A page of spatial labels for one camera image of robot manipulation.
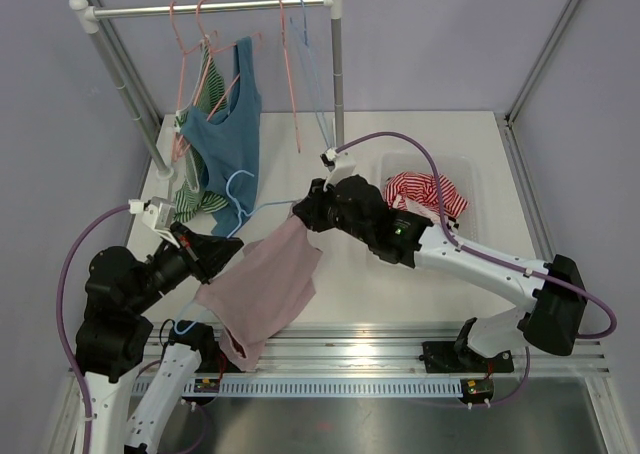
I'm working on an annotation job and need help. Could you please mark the pink hanger with red top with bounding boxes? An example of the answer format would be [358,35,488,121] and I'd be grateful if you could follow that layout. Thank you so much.
[277,0,302,154]

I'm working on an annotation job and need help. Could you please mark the aluminium frame post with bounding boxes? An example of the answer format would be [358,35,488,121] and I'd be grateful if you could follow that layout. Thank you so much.
[69,0,171,176]
[504,0,584,128]

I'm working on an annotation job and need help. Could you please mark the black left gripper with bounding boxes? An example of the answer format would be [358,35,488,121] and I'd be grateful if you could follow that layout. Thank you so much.
[128,219,244,313]

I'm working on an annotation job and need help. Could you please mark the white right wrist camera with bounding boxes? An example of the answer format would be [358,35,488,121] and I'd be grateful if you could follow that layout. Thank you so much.
[320,148,356,191]

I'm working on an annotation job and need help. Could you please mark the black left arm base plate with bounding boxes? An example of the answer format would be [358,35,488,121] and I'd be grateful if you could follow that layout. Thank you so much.
[197,341,242,374]

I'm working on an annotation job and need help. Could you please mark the silver and white clothes rack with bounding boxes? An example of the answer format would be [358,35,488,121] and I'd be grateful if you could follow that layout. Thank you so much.
[88,0,345,195]

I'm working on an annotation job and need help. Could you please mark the green white striped tank top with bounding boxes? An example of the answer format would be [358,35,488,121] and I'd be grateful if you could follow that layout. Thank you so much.
[171,40,228,223]

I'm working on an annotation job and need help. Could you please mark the blue tank top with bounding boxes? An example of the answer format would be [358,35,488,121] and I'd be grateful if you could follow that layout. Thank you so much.
[183,37,262,237]

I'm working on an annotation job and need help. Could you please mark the blue hanger end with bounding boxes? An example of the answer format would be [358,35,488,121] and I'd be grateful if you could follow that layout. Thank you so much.
[289,0,334,148]

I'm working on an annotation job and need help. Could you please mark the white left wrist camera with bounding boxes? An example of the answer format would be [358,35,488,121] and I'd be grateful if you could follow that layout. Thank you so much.
[128,196,179,247]

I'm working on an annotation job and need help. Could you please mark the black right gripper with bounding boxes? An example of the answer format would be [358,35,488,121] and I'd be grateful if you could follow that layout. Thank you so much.
[294,176,373,245]

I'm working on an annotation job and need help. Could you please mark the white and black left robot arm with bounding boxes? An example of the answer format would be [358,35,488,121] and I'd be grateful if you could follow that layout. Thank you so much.
[73,222,244,453]

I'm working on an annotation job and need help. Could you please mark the aluminium frame post left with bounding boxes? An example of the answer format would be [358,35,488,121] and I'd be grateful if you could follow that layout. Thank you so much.
[69,0,171,176]

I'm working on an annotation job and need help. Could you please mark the aluminium mounting rail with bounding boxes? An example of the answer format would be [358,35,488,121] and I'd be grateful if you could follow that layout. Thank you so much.
[142,318,611,378]

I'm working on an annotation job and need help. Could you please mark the pink tank top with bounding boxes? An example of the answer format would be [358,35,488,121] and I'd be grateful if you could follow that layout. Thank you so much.
[194,215,322,372]

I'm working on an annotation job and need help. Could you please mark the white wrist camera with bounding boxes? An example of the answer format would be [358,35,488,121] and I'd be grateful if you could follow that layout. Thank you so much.
[128,196,179,247]
[320,148,356,191]

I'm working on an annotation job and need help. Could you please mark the aluminium frame post right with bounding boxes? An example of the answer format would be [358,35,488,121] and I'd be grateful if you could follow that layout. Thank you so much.
[504,0,584,128]

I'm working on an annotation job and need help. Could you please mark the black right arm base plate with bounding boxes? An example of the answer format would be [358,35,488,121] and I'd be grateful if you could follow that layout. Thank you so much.
[419,341,515,374]

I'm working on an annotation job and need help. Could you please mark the white slotted cable duct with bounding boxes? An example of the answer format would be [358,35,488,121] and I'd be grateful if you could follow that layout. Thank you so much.
[181,376,462,398]

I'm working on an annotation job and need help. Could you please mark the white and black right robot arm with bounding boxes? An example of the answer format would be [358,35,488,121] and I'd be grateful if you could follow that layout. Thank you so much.
[292,175,586,372]

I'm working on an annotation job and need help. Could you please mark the white plastic mesh basket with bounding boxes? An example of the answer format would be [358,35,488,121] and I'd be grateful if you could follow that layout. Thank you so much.
[370,151,485,242]

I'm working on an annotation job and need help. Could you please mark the red white striped tank top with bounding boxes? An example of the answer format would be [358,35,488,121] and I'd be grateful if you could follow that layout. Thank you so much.
[382,171,469,224]

